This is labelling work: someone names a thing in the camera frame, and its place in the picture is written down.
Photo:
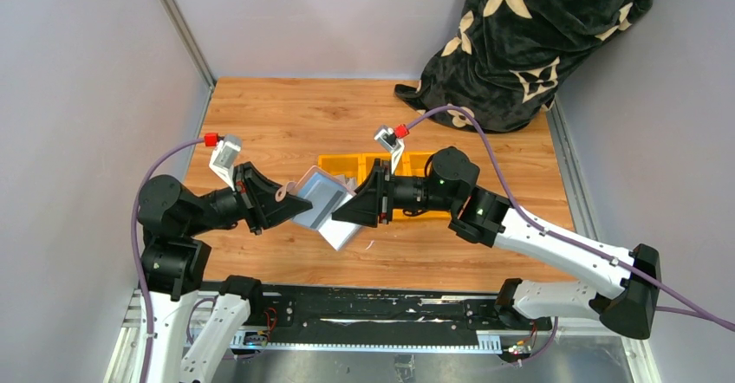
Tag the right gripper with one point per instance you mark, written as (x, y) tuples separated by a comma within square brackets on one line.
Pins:
[(385, 195)]

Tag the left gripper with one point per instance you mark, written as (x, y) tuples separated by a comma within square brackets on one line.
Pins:
[(249, 197)]

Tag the beige leather card holder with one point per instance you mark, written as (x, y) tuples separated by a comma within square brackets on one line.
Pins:
[(326, 193)]

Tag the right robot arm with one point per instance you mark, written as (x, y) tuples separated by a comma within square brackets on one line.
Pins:
[(610, 283)]

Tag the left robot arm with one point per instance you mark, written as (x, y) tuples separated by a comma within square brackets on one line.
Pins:
[(173, 260)]

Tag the yellow bin with silver cards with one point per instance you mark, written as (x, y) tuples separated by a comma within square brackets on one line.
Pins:
[(351, 167)]

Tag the black floral blanket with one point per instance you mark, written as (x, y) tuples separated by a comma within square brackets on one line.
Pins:
[(508, 58)]

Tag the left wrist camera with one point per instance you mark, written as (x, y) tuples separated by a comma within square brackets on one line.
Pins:
[(223, 157)]

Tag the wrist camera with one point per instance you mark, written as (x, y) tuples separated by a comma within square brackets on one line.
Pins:
[(389, 140), (223, 157)]

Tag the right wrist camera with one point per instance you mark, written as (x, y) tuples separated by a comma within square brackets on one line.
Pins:
[(389, 140)]

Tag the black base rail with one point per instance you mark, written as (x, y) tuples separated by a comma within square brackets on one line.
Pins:
[(509, 323)]

